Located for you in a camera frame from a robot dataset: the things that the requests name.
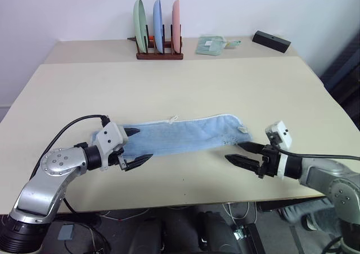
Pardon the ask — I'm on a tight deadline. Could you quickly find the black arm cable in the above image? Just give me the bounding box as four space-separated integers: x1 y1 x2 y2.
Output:
29 114 111 213
277 147 360 162

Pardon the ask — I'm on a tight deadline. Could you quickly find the dark wooden plate rack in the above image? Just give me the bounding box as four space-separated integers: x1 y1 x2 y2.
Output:
127 24 185 61

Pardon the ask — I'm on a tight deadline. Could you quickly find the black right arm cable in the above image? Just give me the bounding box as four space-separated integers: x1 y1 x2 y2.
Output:
277 147 360 162

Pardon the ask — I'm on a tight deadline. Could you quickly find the dark rounded shape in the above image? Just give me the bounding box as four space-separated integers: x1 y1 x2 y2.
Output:
131 216 165 254
196 210 246 254

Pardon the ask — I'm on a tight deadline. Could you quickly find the pink plate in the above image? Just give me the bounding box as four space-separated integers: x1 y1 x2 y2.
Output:
171 0 182 55

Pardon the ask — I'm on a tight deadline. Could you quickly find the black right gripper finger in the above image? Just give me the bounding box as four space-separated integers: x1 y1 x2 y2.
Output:
238 141 266 155
224 153 262 172

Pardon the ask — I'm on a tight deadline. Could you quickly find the green plate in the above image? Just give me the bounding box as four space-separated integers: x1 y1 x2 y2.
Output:
133 0 148 54

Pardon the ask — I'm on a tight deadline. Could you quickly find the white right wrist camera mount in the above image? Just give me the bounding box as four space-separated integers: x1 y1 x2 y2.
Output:
264 120 294 179

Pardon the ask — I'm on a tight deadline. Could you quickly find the black rectangular box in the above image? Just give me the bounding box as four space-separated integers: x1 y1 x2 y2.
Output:
251 30 292 54

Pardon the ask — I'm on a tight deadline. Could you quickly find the grey padded object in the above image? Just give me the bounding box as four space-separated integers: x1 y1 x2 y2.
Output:
280 199 340 232

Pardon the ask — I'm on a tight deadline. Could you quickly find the light blue towel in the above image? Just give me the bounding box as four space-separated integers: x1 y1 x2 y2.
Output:
89 113 254 161

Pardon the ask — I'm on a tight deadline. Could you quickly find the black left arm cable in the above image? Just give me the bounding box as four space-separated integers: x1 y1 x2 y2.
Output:
29 114 111 213

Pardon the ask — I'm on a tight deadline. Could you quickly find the blue plate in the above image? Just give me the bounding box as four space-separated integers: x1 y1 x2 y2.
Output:
152 0 165 54

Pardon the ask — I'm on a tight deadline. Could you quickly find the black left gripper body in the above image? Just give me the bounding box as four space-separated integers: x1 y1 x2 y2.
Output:
107 148 129 171

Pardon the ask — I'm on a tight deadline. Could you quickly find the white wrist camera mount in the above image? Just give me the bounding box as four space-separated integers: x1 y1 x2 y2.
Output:
93 121 129 171
264 120 294 179

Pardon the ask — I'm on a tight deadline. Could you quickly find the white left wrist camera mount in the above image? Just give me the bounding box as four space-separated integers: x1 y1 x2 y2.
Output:
93 121 129 171

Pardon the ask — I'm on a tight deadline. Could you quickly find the small grey box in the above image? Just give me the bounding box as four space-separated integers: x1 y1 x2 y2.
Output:
57 224 74 241

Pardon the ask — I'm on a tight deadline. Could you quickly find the dark striped object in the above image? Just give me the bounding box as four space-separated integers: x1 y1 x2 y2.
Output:
320 30 360 119

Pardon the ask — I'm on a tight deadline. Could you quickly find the small green white brush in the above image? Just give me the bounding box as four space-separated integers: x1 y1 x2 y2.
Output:
224 39 242 50

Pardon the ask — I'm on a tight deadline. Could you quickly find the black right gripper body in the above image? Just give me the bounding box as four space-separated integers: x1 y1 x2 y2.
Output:
254 144 282 180

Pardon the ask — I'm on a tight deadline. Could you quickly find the folded green cloth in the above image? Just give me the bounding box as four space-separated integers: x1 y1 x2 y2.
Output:
195 34 226 56

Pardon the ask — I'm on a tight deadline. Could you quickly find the thin red white wire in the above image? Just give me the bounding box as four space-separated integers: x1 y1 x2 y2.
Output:
95 208 151 222

